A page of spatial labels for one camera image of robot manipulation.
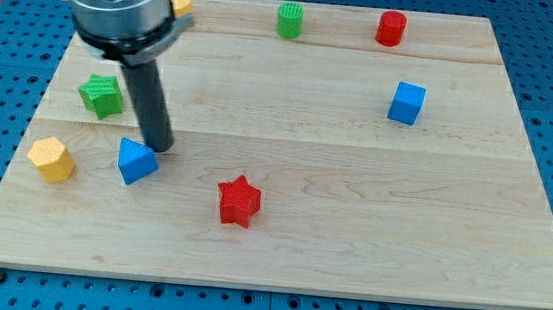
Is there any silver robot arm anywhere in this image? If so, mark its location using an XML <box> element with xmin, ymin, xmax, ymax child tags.
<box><xmin>66</xmin><ymin>0</ymin><xmax>194</xmax><ymax>153</ymax></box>

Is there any green star block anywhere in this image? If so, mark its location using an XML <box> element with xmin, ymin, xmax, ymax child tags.
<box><xmin>77</xmin><ymin>74</ymin><xmax>123</xmax><ymax>120</ymax></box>

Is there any wooden board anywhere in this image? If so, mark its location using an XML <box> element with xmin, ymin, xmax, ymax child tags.
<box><xmin>0</xmin><ymin>0</ymin><xmax>553</xmax><ymax>310</ymax></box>

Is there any blue cube block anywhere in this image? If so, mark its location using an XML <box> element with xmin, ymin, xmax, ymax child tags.
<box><xmin>387</xmin><ymin>82</ymin><xmax>427</xmax><ymax>126</ymax></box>

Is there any green cylinder block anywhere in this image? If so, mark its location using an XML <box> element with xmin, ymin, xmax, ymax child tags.
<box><xmin>276</xmin><ymin>1</ymin><xmax>304</xmax><ymax>39</ymax></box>

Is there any red cylinder block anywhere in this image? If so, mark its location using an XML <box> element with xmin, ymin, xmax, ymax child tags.
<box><xmin>375</xmin><ymin>10</ymin><xmax>408</xmax><ymax>47</ymax></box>

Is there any red star block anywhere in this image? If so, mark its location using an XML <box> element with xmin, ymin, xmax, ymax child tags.
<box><xmin>217</xmin><ymin>175</ymin><xmax>262</xmax><ymax>229</ymax></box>

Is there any blue triangle block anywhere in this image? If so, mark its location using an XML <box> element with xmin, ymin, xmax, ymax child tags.
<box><xmin>117</xmin><ymin>138</ymin><xmax>159</xmax><ymax>185</ymax></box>

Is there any yellow block behind arm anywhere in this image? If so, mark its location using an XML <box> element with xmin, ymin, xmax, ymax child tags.
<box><xmin>170</xmin><ymin>0</ymin><xmax>193</xmax><ymax>19</ymax></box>

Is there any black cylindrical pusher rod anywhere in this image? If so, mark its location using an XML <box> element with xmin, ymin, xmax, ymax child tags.
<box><xmin>121</xmin><ymin>60</ymin><xmax>174</xmax><ymax>153</ymax></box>

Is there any yellow hexagon block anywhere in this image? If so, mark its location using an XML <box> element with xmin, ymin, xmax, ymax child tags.
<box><xmin>27</xmin><ymin>136</ymin><xmax>76</xmax><ymax>184</ymax></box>

